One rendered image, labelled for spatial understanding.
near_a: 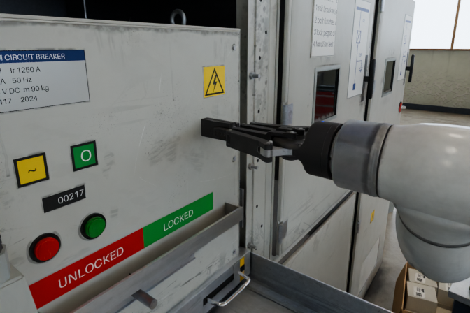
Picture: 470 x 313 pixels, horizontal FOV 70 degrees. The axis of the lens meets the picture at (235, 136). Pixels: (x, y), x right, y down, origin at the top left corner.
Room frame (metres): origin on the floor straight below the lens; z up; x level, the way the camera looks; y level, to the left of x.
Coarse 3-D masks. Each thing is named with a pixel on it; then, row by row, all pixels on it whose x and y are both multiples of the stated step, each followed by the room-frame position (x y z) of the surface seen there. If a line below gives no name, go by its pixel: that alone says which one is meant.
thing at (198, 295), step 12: (240, 252) 0.65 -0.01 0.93; (228, 264) 0.61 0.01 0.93; (216, 276) 0.57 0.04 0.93; (228, 276) 0.59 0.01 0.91; (204, 288) 0.54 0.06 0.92; (216, 288) 0.57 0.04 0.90; (228, 288) 0.59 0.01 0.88; (180, 300) 0.50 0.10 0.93; (192, 300) 0.51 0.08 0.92; (204, 300) 0.54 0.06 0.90; (216, 300) 0.56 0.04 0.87; (168, 312) 0.48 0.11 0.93; (180, 312) 0.49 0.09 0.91; (192, 312) 0.51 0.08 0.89; (204, 312) 0.54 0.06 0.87
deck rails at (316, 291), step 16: (256, 256) 0.66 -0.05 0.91; (256, 272) 0.66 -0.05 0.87; (272, 272) 0.63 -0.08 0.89; (288, 272) 0.61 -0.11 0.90; (256, 288) 0.63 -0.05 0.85; (272, 288) 0.63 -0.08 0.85; (288, 288) 0.61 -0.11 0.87; (304, 288) 0.58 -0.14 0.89; (320, 288) 0.56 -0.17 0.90; (336, 288) 0.55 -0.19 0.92; (288, 304) 0.58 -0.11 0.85; (304, 304) 0.58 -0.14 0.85; (320, 304) 0.56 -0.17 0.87; (336, 304) 0.54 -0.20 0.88; (352, 304) 0.53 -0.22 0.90; (368, 304) 0.51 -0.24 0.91
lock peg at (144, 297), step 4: (136, 292) 0.41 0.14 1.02; (140, 292) 0.41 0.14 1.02; (144, 292) 0.41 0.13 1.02; (132, 296) 0.41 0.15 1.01; (136, 296) 0.41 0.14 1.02; (140, 296) 0.40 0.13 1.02; (144, 296) 0.40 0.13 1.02; (148, 296) 0.40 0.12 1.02; (140, 300) 0.40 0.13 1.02; (144, 300) 0.40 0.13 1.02; (148, 300) 0.39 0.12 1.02; (152, 300) 0.39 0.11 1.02; (156, 300) 0.40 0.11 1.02; (144, 304) 0.40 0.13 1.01; (148, 304) 0.39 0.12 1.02; (152, 304) 0.39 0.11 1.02; (156, 304) 0.40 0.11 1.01; (152, 308) 0.39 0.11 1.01
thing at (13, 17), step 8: (0, 16) 0.34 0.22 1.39; (8, 16) 0.34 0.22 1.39; (16, 16) 0.35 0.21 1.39; (24, 16) 0.36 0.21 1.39; (32, 16) 0.36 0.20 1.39; (40, 16) 0.37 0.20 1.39; (48, 16) 0.38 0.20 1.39; (80, 24) 0.40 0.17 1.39; (88, 24) 0.41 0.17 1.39; (96, 24) 0.42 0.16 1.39; (104, 24) 0.43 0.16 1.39; (112, 24) 0.43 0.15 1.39; (120, 24) 0.44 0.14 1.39; (128, 24) 0.45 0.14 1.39; (136, 24) 0.46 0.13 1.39; (144, 24) 0.47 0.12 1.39; (152, 24) 0.48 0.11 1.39; (160, 24) 0.50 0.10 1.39; (168, 24) 0.51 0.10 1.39; (176, 24) 0.52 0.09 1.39
